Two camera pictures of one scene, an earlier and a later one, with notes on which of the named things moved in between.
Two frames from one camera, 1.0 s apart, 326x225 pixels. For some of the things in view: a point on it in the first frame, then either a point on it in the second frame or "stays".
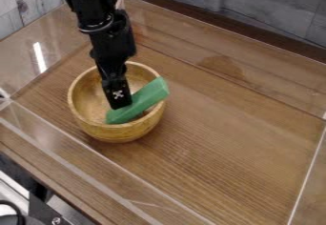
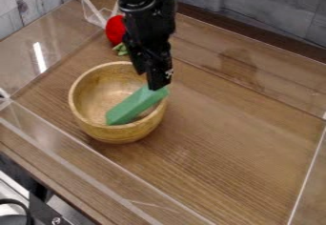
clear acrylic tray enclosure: [237, 156] stays
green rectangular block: [142, 99] stays
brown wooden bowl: [90, 106] stays
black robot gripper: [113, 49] to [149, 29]
